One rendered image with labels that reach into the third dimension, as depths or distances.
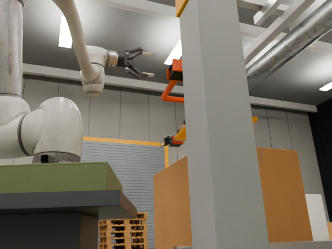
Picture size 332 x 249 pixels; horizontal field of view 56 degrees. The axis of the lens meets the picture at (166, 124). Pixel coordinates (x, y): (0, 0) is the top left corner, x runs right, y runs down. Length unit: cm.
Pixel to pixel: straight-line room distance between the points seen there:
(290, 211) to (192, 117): 92
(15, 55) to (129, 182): 973
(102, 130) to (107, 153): 91
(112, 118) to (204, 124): 1114
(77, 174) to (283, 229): 72
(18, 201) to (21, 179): 14
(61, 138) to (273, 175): 76
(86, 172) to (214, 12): 65
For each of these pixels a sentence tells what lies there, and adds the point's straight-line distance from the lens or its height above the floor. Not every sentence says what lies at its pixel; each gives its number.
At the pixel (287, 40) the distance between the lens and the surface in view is 827.
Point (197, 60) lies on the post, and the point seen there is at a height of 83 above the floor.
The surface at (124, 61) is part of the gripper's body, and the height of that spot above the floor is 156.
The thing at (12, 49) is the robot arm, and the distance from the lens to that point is 128.
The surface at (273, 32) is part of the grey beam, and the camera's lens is 443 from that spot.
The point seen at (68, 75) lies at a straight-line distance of 1126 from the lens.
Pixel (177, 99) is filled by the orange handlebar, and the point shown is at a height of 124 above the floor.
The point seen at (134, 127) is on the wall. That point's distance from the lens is 1153.
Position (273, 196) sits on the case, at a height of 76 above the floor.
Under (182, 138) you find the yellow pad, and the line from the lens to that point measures 160.
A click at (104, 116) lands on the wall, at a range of 1143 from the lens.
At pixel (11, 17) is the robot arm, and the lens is 133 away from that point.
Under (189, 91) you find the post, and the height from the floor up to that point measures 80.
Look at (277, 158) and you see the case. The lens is 126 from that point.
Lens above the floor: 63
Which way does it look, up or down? 20 degrees up
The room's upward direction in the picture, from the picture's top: 2 degrees counter-clockwise
